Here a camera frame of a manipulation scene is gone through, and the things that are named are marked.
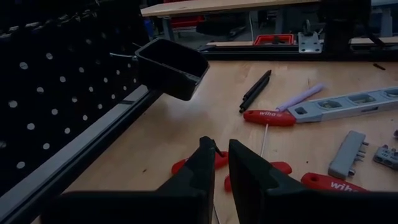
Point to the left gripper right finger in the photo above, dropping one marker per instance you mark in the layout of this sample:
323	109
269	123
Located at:
311	207

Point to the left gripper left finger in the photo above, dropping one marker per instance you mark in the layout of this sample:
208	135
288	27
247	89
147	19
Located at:
140	207

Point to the grey bit holder strip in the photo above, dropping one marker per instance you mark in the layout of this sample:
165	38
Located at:
348	155
385	155

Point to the silver aluminium spirit level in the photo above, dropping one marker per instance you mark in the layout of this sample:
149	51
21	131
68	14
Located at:
342	105

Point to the lilac pen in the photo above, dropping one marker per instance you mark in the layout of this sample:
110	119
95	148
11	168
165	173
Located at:
300	97

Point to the black ballpoint pen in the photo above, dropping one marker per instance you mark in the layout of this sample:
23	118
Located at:
258	85
253	98

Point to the black plastic bin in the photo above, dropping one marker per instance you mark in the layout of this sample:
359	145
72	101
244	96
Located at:
172	71

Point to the small dark screw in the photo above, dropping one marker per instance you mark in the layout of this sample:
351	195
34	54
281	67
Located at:
378	66

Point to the black pegboard tool cart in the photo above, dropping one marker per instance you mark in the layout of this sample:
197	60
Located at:
46	31

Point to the wooden workbench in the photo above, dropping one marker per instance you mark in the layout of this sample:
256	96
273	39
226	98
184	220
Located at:
217	6

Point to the grey metal mounting bracket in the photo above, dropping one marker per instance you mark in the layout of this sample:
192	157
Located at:
309	43

